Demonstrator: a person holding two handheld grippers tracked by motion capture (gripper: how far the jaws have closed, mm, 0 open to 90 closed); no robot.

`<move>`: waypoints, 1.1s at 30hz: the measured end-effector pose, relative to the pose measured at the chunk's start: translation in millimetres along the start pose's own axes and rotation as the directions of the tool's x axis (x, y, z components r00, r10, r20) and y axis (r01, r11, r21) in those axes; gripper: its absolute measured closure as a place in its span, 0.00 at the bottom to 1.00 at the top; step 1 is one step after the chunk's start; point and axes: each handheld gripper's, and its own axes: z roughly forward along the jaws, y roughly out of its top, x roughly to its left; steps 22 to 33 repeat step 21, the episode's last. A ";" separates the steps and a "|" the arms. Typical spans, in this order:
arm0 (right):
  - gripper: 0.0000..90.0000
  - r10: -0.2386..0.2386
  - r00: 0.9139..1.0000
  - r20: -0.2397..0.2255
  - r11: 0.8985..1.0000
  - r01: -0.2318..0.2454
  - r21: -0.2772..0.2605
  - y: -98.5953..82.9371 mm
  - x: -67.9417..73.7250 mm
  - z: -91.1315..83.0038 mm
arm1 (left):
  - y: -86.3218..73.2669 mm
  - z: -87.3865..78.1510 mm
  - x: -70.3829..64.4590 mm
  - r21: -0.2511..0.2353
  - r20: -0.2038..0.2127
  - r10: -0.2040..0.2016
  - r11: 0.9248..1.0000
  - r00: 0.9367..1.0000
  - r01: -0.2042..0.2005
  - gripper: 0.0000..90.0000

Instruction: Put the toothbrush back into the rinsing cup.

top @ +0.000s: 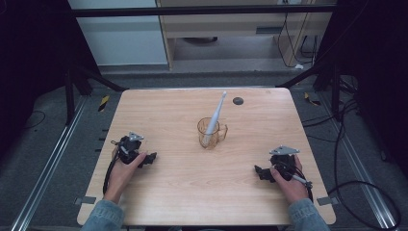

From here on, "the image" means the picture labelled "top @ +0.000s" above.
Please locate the person's right hand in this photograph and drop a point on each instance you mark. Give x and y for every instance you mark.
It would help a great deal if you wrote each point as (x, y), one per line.
(290, 190)

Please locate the person's left hand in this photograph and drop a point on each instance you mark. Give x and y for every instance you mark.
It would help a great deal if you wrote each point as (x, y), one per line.
(120, 179)

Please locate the grey table grommet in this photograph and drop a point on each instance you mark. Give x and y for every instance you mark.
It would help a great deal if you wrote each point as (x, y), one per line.
(238, 101)

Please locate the yellow black striped tape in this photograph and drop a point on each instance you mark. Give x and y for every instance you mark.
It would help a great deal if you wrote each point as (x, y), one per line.
(310, 100)
(103, 103)

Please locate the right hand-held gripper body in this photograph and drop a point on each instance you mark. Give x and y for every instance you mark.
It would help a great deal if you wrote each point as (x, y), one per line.
(283, 161)

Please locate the black curtain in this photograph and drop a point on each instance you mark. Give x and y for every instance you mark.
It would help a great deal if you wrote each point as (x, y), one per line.
(32, 57)
(378, 70)

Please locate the aluminium floor rail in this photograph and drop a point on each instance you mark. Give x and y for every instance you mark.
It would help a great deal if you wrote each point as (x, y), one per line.
(359, 166)
(48, 163)

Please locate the black frame strut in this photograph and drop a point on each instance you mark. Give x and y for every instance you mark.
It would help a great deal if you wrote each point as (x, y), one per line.
(69, 99)
(335, 96)

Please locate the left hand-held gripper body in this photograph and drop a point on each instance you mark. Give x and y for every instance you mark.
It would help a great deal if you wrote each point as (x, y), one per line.
(129, 149)

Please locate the white cabinet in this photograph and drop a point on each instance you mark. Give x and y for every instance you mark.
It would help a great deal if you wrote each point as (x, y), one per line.
(122, 38)

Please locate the amber glass cup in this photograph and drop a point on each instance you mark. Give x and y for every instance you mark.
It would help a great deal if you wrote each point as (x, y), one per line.
(221, 133)

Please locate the white plug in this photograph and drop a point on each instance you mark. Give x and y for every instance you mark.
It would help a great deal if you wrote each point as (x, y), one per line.
(299, 66)

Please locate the white electric toothbrush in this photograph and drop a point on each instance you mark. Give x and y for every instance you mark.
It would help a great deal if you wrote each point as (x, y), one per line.
(215, 115)

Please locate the light wooden desk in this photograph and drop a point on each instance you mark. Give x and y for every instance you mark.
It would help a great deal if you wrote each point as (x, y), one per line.
(224, 24)

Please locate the grey metal table bracket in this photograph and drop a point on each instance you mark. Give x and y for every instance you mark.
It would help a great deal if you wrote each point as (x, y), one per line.
(85, 200)
(327, 200)

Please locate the black horizontal frame bar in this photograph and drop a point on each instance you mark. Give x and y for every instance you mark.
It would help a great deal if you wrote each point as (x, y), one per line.
(192, 10)

